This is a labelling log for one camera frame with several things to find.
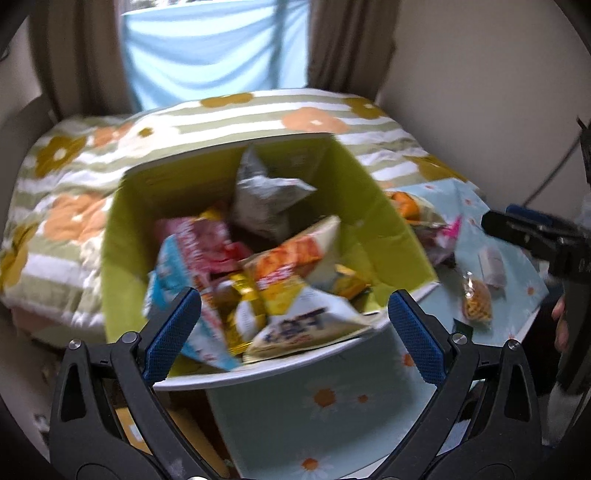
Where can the waffle snack packet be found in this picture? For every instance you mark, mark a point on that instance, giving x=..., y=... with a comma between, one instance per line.
x=477, y=301

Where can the pink snack bag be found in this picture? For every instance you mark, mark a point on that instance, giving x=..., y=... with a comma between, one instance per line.
x=439, y=241

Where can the grey headboard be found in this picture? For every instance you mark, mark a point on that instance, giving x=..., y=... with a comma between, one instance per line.
x=19, y=134

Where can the orange cream chips bag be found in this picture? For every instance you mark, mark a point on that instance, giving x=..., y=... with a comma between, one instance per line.
x=415, y=210

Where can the brown curtain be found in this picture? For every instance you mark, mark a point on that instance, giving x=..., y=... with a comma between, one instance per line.
x=77, y=54
x=351, y=45

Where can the yellow-green cardboard box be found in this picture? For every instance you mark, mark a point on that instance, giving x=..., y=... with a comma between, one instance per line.
x=190, y=195

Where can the orange yellow snack bag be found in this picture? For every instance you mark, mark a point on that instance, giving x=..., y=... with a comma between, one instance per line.
x=280, y=273

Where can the blue sheet over window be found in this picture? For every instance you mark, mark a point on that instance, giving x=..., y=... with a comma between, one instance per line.
x=176, y=51

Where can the floral striped duvet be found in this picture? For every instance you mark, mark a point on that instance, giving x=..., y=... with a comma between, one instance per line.
x=51, y=240

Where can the right brown curtain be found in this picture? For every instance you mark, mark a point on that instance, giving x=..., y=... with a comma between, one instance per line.
x=351, y=45

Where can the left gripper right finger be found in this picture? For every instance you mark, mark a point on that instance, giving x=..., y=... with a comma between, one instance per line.
x=483, y=420

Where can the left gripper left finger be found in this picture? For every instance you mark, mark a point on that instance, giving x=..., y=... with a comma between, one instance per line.
x=87, y=441

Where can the person's right hand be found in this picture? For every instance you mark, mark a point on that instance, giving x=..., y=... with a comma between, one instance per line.
x=562, y=332

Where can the yellow gold snack bag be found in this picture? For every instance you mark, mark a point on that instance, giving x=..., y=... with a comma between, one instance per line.
x=241, y=309

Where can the black lamp stand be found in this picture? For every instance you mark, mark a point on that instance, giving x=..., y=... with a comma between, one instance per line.
x=581, y=143

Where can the left brown curtain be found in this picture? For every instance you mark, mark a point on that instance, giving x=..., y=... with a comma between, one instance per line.
x=77, y=54

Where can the white cloth bundle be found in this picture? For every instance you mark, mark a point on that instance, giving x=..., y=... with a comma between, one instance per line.
x=562, y=412

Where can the blue snack bag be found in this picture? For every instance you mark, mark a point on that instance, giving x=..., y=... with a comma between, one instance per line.
x=180, y=320

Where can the daisy print blue cloth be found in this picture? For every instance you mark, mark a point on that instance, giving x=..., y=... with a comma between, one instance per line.
x=342, y=415

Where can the pale pink packet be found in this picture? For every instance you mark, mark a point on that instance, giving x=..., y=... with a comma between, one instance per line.
x=492, y=267

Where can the silver grey snack bag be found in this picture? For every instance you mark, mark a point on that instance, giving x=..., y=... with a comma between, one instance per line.
x=261, y=201

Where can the white triangular snack bag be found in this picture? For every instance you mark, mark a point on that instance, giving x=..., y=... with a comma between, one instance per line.
x=302, y=318

